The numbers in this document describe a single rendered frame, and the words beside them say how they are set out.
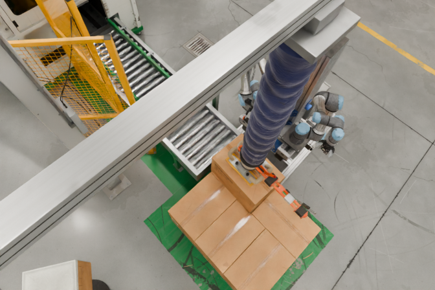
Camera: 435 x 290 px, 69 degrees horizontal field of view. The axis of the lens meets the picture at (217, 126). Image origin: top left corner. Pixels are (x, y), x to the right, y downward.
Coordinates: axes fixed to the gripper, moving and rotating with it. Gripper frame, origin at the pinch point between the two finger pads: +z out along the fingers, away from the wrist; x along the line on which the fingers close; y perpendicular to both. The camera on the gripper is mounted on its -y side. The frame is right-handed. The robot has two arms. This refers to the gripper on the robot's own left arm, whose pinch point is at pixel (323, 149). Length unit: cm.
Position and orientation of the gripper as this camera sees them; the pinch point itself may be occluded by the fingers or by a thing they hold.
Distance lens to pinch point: 265.3
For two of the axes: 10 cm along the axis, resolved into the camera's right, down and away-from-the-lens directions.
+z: -0.4, 4.3, 9.0
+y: -6.8, 6.4, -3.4
